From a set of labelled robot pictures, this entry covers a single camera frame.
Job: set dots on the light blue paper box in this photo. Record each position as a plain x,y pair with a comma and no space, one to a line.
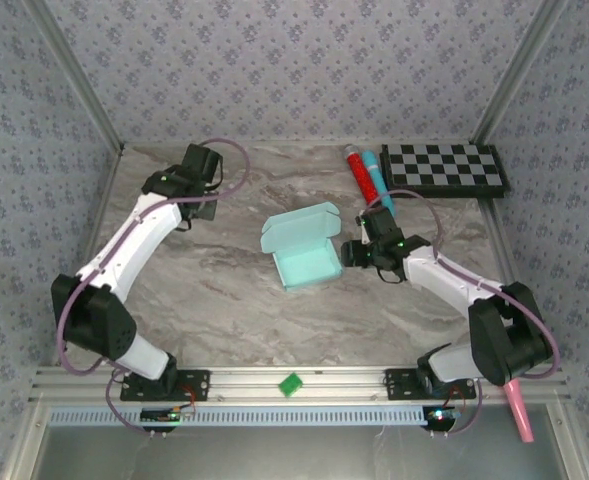
304,260

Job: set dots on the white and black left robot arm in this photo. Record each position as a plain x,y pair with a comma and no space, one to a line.
94,315

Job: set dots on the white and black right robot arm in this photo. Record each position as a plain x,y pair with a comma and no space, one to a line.
504,330

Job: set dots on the black and white checkerboard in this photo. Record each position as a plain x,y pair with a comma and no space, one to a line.
444,170

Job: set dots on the green block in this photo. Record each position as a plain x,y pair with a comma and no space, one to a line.
291,385

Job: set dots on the pink toy microphone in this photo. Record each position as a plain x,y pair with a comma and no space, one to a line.
520,410

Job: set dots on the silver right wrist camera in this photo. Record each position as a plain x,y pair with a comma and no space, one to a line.
363,227

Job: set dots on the aluminium side rail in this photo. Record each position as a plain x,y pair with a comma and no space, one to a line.
493,220
110,175

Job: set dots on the aluminium mounting rail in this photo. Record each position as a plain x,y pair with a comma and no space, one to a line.
334,382

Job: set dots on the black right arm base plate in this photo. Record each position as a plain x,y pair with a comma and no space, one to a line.
399,382

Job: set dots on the aluminium frame post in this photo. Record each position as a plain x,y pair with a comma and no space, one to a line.
77,75
519,75

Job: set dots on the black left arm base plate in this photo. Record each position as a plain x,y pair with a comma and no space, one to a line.
196,382

